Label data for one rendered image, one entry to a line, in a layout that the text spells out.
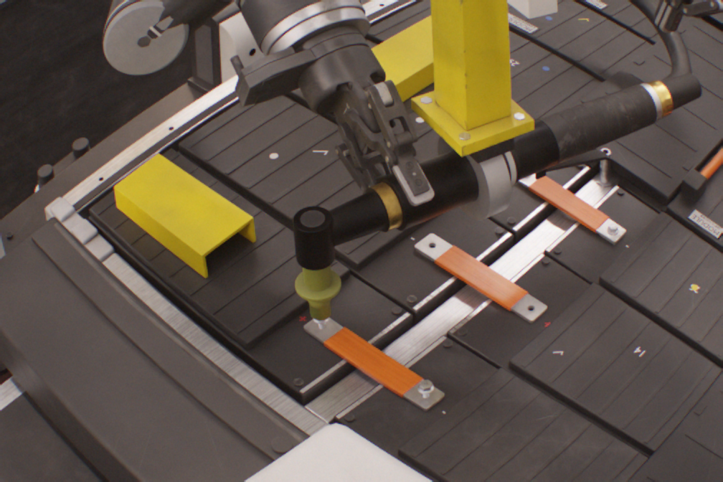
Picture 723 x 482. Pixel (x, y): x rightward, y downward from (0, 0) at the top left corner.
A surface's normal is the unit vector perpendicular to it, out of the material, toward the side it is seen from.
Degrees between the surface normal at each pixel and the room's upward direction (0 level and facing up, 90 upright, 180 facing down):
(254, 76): 37
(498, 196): 86
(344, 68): 33
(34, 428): 0
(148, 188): 0
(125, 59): 94
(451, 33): 90
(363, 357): 0
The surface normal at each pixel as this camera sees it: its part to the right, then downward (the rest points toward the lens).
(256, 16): -0.74, 0.22
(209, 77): -0.70, 0.50
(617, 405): -0.04, -0.73
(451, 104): -0.87, 0.36
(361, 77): 0.23, -0.36
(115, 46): -0.03, 0.68
